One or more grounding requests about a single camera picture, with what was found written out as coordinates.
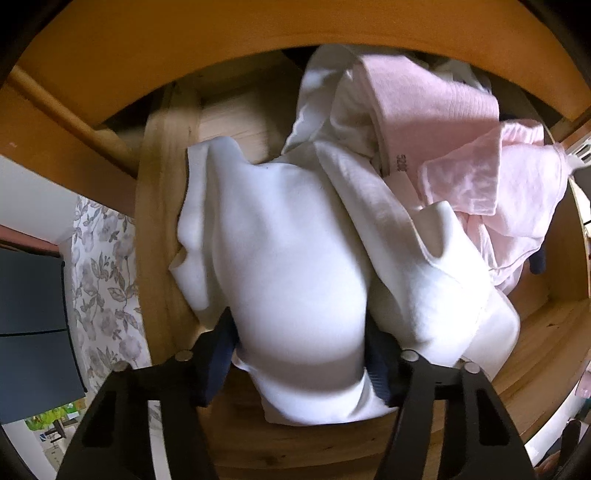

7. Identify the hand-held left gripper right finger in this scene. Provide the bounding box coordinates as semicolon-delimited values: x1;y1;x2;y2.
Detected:
364;320;541;480

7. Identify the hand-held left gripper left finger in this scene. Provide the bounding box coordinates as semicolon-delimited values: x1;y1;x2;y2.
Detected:
55;307;242;480

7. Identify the white fleece garment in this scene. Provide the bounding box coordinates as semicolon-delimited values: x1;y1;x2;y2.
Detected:
168;137;393;425

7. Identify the wooden drawer with slot handle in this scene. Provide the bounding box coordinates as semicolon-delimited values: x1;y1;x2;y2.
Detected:
134;46;591;480

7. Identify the light pink thin garment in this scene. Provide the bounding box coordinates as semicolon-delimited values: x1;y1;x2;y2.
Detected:
418;119;573;296

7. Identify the white ribbed garment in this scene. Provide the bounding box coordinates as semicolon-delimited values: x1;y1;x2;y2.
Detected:
318;141;523;370

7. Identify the floral printed blanket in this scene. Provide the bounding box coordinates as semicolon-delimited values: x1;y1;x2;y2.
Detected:
69;196;154;384

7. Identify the green printed paper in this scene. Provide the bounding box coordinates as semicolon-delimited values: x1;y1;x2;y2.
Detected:
25;398;88;433

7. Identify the dark grey refrigerator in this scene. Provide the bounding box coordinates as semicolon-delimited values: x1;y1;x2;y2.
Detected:
0;247;88;423

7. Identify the reddish wooden trim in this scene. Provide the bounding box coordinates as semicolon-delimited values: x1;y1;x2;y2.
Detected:
0;224;63;258

